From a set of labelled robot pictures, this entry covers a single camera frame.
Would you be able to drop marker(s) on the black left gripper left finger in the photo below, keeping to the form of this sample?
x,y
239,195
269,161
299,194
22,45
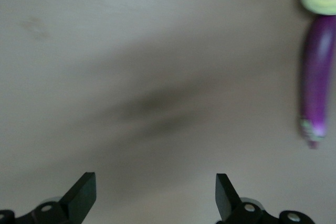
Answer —
x,y
78,197

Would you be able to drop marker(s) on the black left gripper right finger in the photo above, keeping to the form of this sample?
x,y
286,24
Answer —
x,y
227,197

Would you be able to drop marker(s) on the purple eggplant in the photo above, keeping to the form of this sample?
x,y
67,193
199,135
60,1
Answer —
x,y
316,77

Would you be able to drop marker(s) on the brown table cover sheet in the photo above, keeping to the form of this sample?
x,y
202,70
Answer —
x,y
157,51

